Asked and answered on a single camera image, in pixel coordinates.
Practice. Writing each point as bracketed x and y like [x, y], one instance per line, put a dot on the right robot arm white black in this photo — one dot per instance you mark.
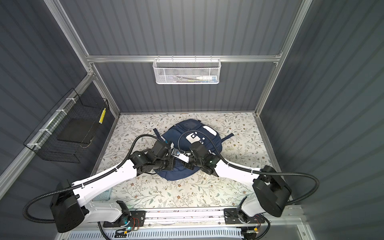
[271, 191]

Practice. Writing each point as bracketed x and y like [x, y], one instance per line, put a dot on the light green calculator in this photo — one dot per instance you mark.
[104, 196]

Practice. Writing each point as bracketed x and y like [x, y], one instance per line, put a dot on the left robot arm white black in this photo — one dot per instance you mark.
[74, 207]

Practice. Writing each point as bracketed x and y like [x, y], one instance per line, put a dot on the pens in white basket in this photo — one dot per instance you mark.
[203, 79]

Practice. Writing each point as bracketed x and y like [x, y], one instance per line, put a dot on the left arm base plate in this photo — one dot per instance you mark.
[133, 219]

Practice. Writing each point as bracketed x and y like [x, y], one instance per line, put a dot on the white wire mesh basket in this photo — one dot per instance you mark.
[165, 70]

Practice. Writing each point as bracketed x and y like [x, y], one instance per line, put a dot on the aluminium front rail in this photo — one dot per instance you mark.
[184, 217]

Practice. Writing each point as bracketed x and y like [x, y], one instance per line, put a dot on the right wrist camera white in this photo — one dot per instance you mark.
[182, 157]

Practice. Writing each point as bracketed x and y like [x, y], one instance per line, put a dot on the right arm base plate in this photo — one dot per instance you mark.
[233, 216]

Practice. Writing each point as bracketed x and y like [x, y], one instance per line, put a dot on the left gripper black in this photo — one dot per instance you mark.
[170, 159]

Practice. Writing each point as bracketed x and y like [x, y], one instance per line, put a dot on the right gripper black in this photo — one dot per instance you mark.
[188, 165]

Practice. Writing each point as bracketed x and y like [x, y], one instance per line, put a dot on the navy blue student backpack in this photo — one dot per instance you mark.
[182, 135]

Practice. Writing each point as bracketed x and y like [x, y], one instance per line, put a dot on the black wire wall basket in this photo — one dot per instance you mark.
[68, 133]

